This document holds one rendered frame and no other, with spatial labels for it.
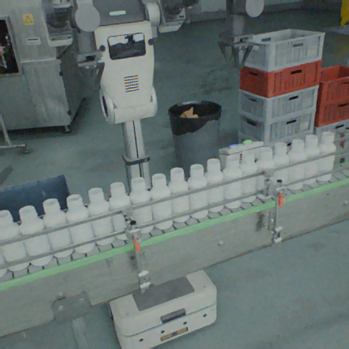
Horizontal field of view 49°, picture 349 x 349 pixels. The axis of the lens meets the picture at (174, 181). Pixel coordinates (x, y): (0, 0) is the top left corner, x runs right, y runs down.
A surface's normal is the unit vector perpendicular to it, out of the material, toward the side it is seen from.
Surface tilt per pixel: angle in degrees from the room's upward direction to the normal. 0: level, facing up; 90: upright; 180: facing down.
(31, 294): 90
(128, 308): 0
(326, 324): 0
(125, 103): 90
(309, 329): 0
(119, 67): 90
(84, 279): 90
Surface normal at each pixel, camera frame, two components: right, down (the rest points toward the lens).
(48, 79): 0.07, 0.48
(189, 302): 0.14, -0.53
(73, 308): 0.38, 0.43
